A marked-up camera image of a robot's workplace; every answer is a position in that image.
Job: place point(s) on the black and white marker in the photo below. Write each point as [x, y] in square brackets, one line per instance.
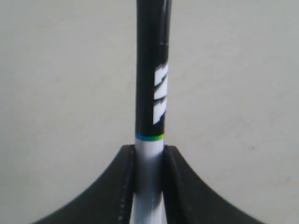
[152, 53]

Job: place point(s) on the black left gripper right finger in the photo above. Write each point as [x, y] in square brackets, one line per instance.
[189, 200]

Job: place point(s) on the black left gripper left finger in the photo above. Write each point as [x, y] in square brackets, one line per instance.
[107, 201]

